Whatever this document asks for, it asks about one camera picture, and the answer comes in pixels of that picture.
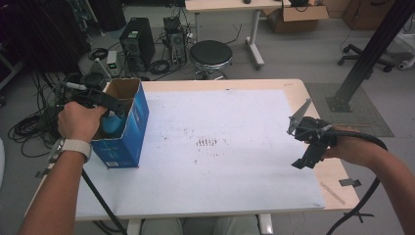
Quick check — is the grey floor mat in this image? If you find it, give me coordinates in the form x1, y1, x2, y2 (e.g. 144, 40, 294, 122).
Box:
304, 81, 395, 138

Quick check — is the bundle of black floor cables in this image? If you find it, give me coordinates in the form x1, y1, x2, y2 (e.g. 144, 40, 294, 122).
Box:
7, 71, 82, 160

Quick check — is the black office chair base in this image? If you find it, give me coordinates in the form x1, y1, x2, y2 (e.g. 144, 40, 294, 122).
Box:
337, 43, 396, 73

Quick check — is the black round stool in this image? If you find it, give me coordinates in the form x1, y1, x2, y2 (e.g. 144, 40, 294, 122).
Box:
189, 39, 234, 81

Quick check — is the closed cardboard box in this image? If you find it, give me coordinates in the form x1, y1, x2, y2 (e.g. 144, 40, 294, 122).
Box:
342, 0, 397, 32

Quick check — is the person's leg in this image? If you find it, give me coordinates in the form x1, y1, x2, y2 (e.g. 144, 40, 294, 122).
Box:
140, 216, 185, 235
204, 214, 261, 235

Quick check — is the open-sided computer tower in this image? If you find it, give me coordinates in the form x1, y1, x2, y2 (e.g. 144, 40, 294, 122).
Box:
162, 16, 189, 67

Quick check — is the black tape strip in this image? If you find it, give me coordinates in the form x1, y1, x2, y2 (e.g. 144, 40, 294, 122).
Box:
34, 167, 55, 179
338, 178, 362, 188

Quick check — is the black tape cross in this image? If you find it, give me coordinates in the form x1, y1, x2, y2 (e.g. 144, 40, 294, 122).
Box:
343, 209, 375, 224

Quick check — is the silver cable plug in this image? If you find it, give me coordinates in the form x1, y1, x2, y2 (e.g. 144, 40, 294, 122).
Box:
64, 81, 88, 92

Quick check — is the person's left leg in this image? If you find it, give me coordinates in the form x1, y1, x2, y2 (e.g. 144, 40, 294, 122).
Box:
140, 216, 185, 235

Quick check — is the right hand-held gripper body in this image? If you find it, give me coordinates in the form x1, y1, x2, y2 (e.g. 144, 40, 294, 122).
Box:
286, 97, 339, 148

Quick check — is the small grey device green display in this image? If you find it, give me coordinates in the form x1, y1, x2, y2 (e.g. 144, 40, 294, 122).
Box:
106, 50, 121, 78

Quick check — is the hand-held gripper black cable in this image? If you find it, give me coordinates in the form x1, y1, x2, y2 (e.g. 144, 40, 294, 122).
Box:
80, 168, 128, 235
321, 128, 390, 235

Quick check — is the left hand-held gripper black cable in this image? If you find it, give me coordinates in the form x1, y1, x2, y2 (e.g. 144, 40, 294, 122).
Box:
80, 168, 128, 235

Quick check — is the right hand-held gripper black cable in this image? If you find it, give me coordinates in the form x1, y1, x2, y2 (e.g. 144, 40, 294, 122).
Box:
321, 128, 390, 235

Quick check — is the person's right hand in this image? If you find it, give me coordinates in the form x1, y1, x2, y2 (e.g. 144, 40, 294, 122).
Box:
322, 125, 381, 167

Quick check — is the wristwatch with beige band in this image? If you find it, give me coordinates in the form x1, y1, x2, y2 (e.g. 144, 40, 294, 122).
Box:
48, 137, 93, 165

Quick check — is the black metal stand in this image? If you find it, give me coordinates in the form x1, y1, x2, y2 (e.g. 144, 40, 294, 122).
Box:
325, 0, 415, 114

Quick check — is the black curtain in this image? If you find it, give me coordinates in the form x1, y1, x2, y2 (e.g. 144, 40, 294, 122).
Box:
0, 0, 89, 96

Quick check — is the clear tape strip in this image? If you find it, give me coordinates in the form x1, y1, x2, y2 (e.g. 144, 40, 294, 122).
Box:
319, 181, 346, 206

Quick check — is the white table mat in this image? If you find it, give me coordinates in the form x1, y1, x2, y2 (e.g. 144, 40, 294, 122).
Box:
75, 89, 327, 219

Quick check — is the blue cardboard box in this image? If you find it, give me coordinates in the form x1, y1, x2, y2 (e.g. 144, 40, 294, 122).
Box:
90, 77, 150, 169

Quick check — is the black computer tower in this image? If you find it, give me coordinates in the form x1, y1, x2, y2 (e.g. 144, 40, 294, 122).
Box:
118, 17, 157, 72

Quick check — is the person's right leg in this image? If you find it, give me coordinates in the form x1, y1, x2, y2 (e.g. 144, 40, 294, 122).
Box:
204, 214, 261, 235

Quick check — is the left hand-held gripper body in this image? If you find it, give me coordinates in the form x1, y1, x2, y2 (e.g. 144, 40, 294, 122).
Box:
58, 60, 114, 111

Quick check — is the light wooden table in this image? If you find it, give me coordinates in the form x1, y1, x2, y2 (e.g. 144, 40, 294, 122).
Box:
25, 78, 361, 235

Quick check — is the small black cable coil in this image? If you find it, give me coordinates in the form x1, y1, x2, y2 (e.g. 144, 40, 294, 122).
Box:
87, 47, 110, 62

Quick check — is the wooden desk with white legs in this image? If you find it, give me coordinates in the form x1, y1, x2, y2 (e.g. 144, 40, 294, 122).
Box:
184, 0, 292, 71

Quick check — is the open cardboard box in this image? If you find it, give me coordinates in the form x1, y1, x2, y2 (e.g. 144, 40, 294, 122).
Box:
262, 4, 330, 34

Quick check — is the white device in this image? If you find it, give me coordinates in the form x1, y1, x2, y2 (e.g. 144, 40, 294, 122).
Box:
395, 32, 415, 71

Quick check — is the person's left hand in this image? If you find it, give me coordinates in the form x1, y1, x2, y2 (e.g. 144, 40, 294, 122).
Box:
57, 101, 109, 144

